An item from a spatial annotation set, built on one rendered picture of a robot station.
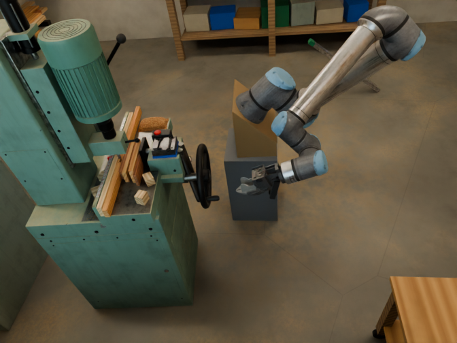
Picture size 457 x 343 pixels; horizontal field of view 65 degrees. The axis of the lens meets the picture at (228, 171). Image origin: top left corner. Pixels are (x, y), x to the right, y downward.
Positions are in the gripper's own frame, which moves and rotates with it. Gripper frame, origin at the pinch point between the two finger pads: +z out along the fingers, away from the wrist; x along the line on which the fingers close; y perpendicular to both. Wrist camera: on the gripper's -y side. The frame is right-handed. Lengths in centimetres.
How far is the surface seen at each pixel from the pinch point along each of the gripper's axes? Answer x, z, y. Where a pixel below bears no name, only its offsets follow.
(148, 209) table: 14.3, 29.0, 19.7
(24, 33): -7, 32, 87
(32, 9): -296, 223, 63
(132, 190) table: 4.5, 36.9, 22.7
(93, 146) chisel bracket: -6, 45, 42
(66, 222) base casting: 11, 68, 24
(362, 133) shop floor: -128, -56, -109
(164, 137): -16.2, 21.9, 27.6
